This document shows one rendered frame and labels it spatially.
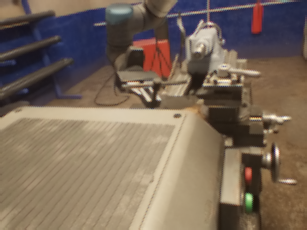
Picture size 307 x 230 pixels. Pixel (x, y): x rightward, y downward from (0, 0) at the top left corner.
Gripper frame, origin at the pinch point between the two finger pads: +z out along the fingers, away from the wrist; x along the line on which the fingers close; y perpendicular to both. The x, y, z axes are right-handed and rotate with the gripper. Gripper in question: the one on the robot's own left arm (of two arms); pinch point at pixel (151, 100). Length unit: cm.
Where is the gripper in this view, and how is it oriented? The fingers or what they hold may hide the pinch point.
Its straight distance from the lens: 66.9
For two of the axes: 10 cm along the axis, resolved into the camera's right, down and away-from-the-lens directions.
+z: 4.1, 6.1, -6.8
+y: -1.9, 7.9, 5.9
